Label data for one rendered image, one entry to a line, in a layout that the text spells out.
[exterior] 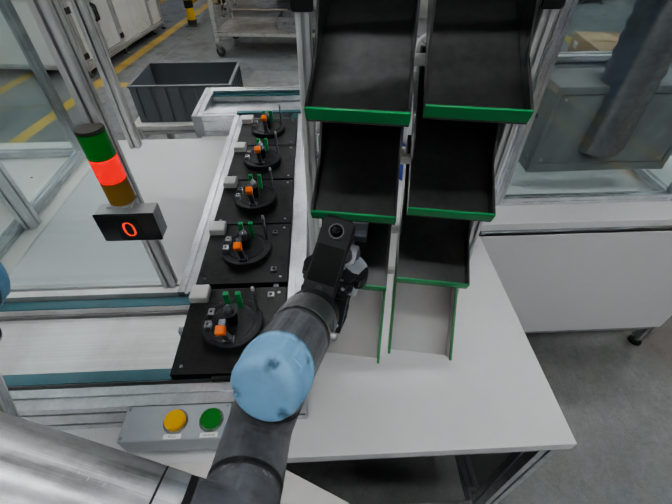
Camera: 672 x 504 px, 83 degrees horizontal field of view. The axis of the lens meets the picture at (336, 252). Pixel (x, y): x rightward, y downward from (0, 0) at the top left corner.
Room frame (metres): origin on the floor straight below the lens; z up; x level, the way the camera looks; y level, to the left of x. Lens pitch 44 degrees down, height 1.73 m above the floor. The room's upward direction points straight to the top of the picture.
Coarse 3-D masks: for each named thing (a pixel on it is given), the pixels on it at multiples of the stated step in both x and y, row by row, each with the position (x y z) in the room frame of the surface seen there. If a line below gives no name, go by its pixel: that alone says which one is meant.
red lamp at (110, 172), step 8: (112, 160) 0.63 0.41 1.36; (96, 168) 0.61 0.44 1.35; (104, 168) 0.61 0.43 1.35; (112, 168) 0.62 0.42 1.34; (120, 168) 0.64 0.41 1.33; (96, 176) 0.62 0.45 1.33; (104, 176) 0.61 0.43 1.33; (112, 176) 0.62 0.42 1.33; (120, 176) 0.63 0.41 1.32; (104, 184) 0.61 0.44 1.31; (112, 184) 0.61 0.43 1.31
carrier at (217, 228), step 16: (224, 224) 0.88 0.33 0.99; (240, 224) 0.82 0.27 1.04; (272, 224) 0.90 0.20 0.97; (288, 224) 0.90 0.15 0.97; (224, 240) 0.83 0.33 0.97; (256, 240) 0.81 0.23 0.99; (272, 240) 0.83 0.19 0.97; (288, 240) 0.83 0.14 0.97; (208, 256) 0.76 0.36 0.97; (224, 256) 0.74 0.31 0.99; (256, 256) 0.74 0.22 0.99; (272, 256) 0.76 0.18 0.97; (288, 256) 0.76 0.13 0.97; (208, 272) 0.70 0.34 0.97; (224, 272) 0.70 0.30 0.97; (240, 272) 0.70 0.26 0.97; (256, 272) 0.70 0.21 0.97; (288, 272) 0.71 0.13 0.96; (224, 288) 0.66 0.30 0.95
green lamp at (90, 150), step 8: (104, 128) 0.65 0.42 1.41; (96, 136) 0.62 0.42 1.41; (104, 136) 0.63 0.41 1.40; (80, 144) 0.62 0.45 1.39; (88, 144) 0.61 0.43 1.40; (96, 144) 0.62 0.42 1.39; (104, 144) 0.63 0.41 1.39; (112, 144) 0.65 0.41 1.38; (88, 152) 0.61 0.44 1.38; (96, 152) 0.61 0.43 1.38; (104, 152) 0.62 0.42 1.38; (112, 152) 0.63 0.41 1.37; (88, 160) 0.62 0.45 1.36; (96, 160) 0.61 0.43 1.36; (104, 160) 0.62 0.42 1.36
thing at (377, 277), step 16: (368, 224) 0.58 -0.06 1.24; (384, 224) 0.57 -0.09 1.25; (368, 240) 0.54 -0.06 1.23; (384, 240) 0.54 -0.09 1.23; (368, 256) 0.51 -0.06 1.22; (384, 256) 0.51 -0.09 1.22; (368, 272) 0.49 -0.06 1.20; (384, 272) 0.48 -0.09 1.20; (368, 288) 0.45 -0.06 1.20; (384, 288) 0.44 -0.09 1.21
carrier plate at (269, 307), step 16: (240, 288) 0.65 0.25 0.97; (256, 288) 0.65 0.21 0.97; (272, 288) 0.65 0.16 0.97; (192, 304) 0.59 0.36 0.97; (208, 304) 0.59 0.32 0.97; (272, 304) 0.59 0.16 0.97; (192, 320) 0.54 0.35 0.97; (192, 336) 0.50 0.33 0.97; (176, 352) 0.46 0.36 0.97; (192, 352) 0.46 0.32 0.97; (208, 352) 0.46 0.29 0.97; (224, 352) 0.46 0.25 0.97; (240, 352) 0.46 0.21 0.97; (176, 368) 0.42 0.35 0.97; (192, 368) 0.42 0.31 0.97; (208, 368) 0.42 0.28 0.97; (224, 368) 0.42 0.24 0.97
